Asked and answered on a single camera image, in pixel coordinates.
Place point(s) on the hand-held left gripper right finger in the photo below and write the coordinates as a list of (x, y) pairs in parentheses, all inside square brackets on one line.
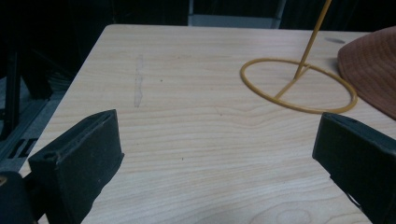
[(358, 155)]

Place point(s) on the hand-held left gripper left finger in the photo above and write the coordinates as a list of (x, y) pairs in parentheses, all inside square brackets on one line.
[(77, 158)]

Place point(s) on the black metal stand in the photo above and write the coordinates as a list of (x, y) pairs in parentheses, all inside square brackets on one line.
[(12, 93)]

